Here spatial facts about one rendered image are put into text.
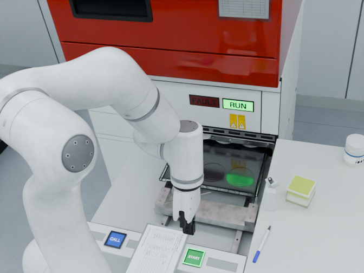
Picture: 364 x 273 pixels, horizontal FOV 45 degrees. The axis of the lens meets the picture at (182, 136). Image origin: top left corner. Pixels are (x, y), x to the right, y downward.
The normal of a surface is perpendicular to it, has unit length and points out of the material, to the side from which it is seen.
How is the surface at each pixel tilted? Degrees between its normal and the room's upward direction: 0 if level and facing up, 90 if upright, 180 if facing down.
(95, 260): 69
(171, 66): 90
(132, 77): 82
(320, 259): 0
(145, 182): 0
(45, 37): 90
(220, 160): 0
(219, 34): 90
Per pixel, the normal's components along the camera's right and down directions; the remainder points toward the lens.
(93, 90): 0.14, 0.70
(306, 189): -0.11, -0.75
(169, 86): -0.31, 0.65
